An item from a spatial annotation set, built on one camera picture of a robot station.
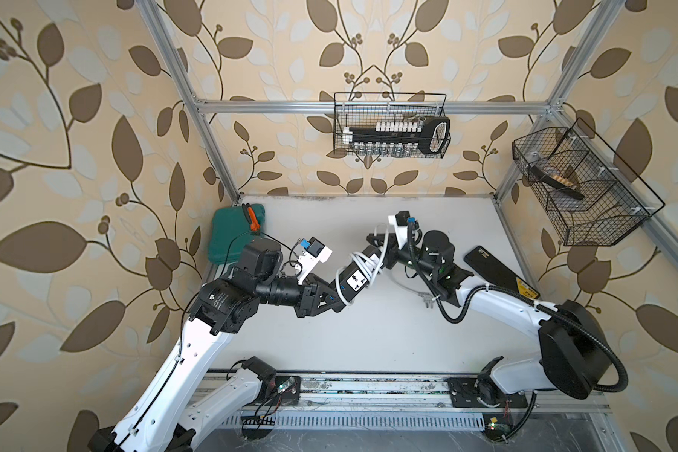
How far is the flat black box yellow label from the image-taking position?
3.05ft

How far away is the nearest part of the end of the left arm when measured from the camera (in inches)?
20.5

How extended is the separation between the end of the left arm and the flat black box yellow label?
61 cm
